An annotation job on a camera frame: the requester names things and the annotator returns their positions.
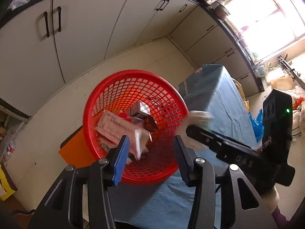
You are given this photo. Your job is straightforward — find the black wall rail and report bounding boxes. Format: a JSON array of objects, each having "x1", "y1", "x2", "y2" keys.
[{"x1": 278, "y1": 55, "x2": 305, "y2": 89}]

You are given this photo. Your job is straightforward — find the brown cooking pot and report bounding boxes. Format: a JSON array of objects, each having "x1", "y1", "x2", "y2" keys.
[{"x1": 216, "y1": 1, "x2": 230, "y2": 21}]

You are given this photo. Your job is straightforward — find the green tissue packet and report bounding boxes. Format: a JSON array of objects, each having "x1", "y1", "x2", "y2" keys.
[{"x1": 182, "y1": 110, "x2": 215, "y2": 152}]

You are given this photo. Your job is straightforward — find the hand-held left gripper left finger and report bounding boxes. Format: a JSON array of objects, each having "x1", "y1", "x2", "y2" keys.
[{"x1": 31, "y1": 135, "x2": 131, "y2": 229}]

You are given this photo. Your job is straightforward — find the yellow box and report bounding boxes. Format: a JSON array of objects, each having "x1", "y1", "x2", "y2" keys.
[{"x1": 0, "y1": 163, "x2": 18, "y2": 201}]

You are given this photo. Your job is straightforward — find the blue tablecloth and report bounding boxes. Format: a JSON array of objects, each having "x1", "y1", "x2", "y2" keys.
[{"x1": 107, "y1": 64, "x2": 260, "y2": 229}]

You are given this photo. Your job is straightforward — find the black kitchen countertop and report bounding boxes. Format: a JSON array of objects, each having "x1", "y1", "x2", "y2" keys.
[{"x1": 0, "y1": 0, "x2": 265, "y2": 92}]

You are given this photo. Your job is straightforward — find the person's right forearm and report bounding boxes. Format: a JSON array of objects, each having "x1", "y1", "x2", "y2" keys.
[{"x1": 261, "y1": 186, "x2": 289, "y2": 223}]

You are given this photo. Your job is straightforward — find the orange board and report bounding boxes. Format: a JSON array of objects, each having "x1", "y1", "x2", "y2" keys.
[{"x1": 58, "y1": 126, "x2": 100, "y2": 169}]

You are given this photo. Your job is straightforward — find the red plastic mesh basket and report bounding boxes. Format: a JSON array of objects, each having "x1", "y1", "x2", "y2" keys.
[{"x1": 83, "y1": 70, "x2": 190, "y2": 186}]

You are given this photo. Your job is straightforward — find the brown paper bag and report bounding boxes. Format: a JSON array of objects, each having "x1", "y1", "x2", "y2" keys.
[{"x1": 270, "y1": 77, "x2": 296, "y2": 91}]

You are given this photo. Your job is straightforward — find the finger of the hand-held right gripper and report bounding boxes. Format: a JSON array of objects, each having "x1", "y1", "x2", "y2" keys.
[{"x1": 186, "y1": 124, "x2": 259, "y2": 153}]

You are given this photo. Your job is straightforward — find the hanging clear plastic bags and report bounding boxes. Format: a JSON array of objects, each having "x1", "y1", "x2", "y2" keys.
[{"x1": 291, "y1": 86, "x2": 305, "y2": 139}]

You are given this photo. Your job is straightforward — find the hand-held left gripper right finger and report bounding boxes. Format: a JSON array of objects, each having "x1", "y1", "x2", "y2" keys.
[{"x1": 173, "y1": 135, "x2": 275, "y2": 229}]

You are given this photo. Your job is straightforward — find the yellow plastic bag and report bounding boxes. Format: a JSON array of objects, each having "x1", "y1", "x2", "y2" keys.
[{"x1": 234, "y1": 79, "x2": 249, "y2": 110}]

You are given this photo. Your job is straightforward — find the window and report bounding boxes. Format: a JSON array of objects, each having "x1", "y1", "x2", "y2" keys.
[{"x1": 224, "y1": 0, "x2": 305, "y2": 62}]

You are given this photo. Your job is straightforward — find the plastic bottle with red label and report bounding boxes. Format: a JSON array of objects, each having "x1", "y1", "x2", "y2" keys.
[{"x1": 2, "y1": 139, "x2": 16, "y2": 164}]

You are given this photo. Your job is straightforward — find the white and pink box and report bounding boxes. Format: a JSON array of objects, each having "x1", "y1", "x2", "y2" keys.
[{"x1": 95, "y1": 110, "x2": 141, "y2": 159}]

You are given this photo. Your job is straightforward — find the white plastic jug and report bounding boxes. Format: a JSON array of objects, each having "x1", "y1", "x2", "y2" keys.
[{"x1": 256, "y1": 64, "x2": 268, "y2": 78}]

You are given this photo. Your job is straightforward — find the dark red wrapper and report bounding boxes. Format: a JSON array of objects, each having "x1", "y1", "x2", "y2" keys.
[{"x1": 143, "y1": 116, "x2": 159, "y2": 133}]

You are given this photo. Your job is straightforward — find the white kitchen cabinet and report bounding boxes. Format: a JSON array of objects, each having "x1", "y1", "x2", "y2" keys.
[{"x1": 0, "y1": 0, "x2": 265, "y2": 118}]

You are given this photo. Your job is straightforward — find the blue plastic bag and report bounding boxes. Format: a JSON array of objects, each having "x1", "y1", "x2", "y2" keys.
[{"x1": 249, "y1": 110, "x2": 264, "y2": 144}]

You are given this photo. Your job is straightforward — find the dark brown box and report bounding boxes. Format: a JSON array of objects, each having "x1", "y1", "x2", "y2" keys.
[{"x1": 130, "y1": 101, "x2": 151, "y2": 120}]

